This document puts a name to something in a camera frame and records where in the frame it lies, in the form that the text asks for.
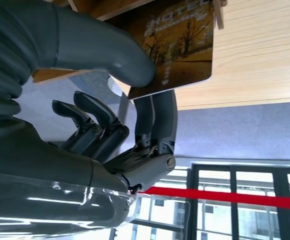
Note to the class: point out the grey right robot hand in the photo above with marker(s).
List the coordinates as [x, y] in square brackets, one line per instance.
[35, 159]

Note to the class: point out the dark blue carpet mat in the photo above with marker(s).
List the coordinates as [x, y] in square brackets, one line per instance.
[235, 129]

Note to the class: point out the chrome stanchion base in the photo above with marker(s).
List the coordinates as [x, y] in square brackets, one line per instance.
[116, 86]

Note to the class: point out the red barrier belt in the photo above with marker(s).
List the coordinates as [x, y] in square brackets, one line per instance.
[222, 197]

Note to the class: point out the wooden card holder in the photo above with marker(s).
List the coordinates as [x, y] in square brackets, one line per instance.
[97, 6]

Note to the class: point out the chrome stanchion post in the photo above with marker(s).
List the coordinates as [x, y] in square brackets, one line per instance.
[124, 106]

